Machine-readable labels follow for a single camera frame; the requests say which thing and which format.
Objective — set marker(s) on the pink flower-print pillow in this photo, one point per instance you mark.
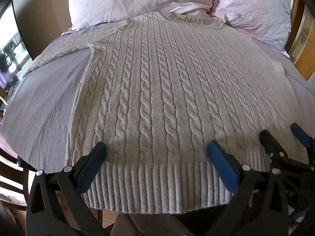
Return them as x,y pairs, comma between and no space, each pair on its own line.
253,9

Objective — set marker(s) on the wooden chair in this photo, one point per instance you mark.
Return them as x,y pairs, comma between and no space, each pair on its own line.
12,191

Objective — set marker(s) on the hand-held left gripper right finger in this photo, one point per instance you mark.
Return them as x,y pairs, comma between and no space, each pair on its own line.
222,166

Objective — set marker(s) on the window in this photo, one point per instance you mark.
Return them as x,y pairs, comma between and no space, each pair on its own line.
11,51

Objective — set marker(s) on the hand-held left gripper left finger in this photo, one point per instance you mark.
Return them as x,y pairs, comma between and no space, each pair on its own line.
91,165

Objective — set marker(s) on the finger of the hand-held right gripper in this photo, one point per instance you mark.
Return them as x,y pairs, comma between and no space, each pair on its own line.
268,140
300,135

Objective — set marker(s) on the wooden headboard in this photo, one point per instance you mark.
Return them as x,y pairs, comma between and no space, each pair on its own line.
301,41

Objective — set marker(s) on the purple textured bedsheet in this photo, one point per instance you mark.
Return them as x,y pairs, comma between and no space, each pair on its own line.
44,103

